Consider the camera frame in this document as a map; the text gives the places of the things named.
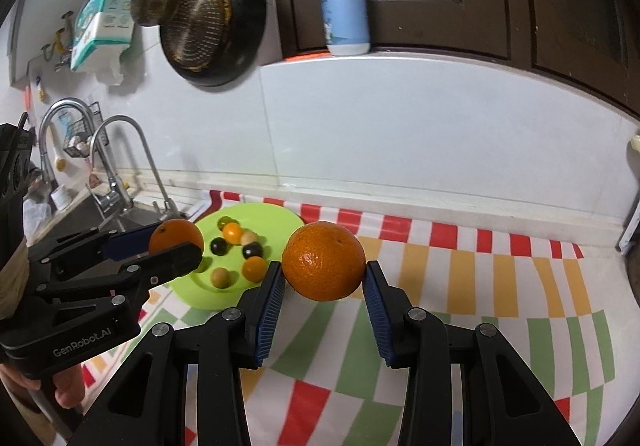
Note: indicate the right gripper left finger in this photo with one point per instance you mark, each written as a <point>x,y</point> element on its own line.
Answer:
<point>145,401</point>

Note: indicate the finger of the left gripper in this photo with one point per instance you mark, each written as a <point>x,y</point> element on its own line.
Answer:
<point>110,240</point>
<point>94,273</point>

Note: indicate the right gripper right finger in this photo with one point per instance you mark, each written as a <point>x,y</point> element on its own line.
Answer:
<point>503,403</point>

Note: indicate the large orange mandarin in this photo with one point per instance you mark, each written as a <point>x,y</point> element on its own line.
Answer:
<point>172,233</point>

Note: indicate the green yellow tomato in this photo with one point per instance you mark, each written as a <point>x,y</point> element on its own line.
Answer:
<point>220,278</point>
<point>223,221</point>

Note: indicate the black dark plum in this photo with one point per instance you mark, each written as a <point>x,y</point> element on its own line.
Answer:
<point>219,246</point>
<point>252,250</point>

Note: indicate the orange cherry tomato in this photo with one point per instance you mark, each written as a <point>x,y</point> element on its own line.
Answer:
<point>233,233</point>

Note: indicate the beige longan fruit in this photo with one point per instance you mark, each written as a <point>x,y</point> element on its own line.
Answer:
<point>248,237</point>

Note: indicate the small orange kumquat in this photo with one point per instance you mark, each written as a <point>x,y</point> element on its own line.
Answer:
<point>254,269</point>

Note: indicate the large chrome kitchen faucet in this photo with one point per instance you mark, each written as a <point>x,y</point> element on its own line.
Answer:
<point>117,199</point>

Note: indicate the stainless steel sink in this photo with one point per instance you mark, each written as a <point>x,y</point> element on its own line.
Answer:
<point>83,215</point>

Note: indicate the slim gooseneck faucet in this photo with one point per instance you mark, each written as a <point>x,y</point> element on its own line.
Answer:
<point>122,168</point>

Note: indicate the striped colourful table mat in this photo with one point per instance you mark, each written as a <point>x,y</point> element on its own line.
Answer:
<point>358,328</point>

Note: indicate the teal white paper box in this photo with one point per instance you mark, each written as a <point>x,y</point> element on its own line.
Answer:
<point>103,31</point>

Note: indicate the perforated copper strainer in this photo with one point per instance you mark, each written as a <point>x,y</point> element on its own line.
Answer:
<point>195,34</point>

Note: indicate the black frying pan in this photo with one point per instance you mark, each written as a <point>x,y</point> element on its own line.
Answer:
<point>246,28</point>

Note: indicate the white blue soap dispenser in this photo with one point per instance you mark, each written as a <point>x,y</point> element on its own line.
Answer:
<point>345,27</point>

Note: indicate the black wire basket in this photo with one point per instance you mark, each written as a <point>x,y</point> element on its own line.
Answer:
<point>77,132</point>

